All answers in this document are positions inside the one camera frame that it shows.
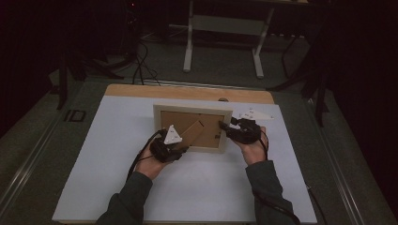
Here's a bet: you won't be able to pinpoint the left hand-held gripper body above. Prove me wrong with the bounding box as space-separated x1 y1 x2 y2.
149 124 184 164

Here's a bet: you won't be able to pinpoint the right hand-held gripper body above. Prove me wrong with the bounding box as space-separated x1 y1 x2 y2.
229 108 275 145

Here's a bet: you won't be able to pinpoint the wooden photo frame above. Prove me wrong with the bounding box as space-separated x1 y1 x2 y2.
152 103 235 155

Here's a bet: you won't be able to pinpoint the person's right hand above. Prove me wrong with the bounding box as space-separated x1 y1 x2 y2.
232 126 268 167

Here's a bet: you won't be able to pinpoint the person's left hand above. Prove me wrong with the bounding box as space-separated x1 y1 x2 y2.
134 149 172 182

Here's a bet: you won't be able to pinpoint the white table mat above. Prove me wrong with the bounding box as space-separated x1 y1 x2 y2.
51 95 318 225

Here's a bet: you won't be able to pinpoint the black stand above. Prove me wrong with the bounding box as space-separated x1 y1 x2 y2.
266 29 332 128
55 48 127 111

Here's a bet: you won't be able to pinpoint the left hand-held gripper cable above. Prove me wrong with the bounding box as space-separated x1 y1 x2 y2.
126 128 164 183

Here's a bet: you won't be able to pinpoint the black floor cables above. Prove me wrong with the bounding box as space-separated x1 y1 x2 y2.
130 39 162 87

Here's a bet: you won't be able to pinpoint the white metal desk frame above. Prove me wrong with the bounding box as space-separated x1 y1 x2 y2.
182 0 276 80

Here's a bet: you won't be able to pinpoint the metal floor rail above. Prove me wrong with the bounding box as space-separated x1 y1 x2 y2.
0 107 65 215
305 98 368 225

